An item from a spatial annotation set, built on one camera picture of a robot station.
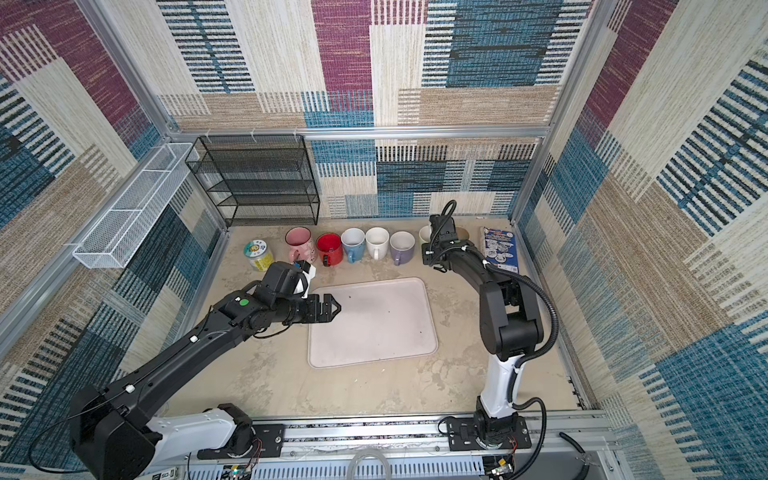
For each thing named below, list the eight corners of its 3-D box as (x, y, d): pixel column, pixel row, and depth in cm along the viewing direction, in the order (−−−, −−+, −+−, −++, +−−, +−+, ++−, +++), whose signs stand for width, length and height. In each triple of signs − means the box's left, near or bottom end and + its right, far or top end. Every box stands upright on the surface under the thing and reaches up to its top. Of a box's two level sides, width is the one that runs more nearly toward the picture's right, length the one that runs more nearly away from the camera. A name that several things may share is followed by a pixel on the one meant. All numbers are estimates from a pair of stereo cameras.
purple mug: (389, 270, 107) (389, 255, 101) (389, 245, 114) (389, 230, 108) (415, 270, 107) (416, 255, 100) (413, 245, 114) (414, 230, 108)
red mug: (318, 270, 108) (313, 254, 101) (322, 249, 115) (317, 232, 108) (342, 270, 108) (339, 254, 101) (345, 249, 115) (341, 232, 107)
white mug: (366, 271, 108) (364, 253, 100) (367, 244, 116) (366, 226, 108) (389, 271, 108) (389, 253, 100) (389, 244, 116) (389, 226, 108)
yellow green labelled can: (251, 271, 108) (241, 255, 101) (256, 255, 113) (247, 239, 106) (271, 271, 108) (263, 255, 101) (276, 255, 113) (268, 239, 106)
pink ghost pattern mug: (295, 275, 107) (286, 254, 98) (293, 251, 114) (285, 228, 105) (318, 271, 108) (311, 249, 99) (315, 246, 115) (308, 224, 106)
